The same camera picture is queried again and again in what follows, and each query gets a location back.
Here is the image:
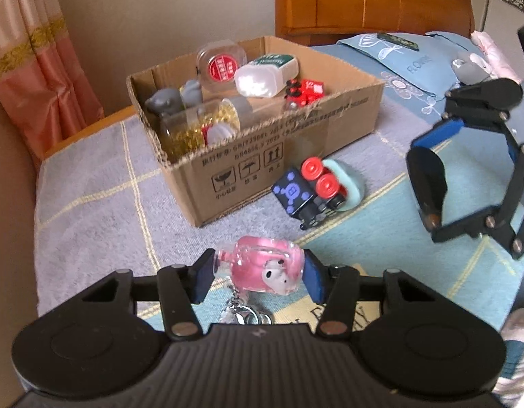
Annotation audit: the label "black toy train red wheels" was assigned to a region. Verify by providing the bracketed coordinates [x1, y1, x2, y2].
[271, 157, 348, 228]

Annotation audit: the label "pink cloth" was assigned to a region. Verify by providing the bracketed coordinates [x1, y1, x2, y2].
[470, 30, 522, 83]

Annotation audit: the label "pink and beige curtain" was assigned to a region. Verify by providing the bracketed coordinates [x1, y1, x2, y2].
[0, 0, 105, 158]

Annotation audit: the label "dark green patterned strip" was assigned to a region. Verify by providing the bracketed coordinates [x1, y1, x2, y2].
[378, 33, 418, 49]

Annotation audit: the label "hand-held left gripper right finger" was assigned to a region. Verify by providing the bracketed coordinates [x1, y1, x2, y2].
[303, 249, 437, 341]

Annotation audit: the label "white bottle with green label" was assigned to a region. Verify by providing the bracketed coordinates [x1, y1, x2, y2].
[234, 53, 299, 98]

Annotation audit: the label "brown cardboard box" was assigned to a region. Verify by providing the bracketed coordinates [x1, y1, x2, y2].
[126, 36, 386, 228]

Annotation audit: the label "small red toy car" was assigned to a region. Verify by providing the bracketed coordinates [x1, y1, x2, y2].
[284, 78, 326, 109]

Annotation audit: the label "grey hippo toy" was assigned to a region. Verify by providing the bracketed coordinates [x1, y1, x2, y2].
[144, 80, 203, 120]

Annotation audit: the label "clear jar with gold beads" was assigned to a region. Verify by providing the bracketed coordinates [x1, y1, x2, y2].
[160, 96, 252, 160]

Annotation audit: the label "pink bottle keychain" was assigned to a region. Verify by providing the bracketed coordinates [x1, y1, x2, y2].
[215, 236, 305, 327]

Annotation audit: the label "grey cloth item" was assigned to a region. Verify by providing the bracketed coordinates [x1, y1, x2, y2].
[451, 51, 492, 86]

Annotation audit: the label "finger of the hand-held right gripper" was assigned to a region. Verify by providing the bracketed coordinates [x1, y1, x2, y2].
[430, 153, 524, 261]
[411, 77, 524, 166]

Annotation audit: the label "clear jar with red lid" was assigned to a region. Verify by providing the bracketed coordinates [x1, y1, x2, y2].
[196, 40, 248, 92]

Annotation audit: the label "wooden headboard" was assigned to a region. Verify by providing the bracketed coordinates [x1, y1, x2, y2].
[274, 0, 476, 47]

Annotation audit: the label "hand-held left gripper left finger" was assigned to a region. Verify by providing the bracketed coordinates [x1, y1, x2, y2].
[75, 249, 217, 341]

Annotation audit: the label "light teal oval case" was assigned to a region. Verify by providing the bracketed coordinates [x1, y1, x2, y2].
[321, 159, 365, 211]

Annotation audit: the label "grey plaid blanket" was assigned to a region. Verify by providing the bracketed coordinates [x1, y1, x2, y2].
[33, 93, 524, 332]

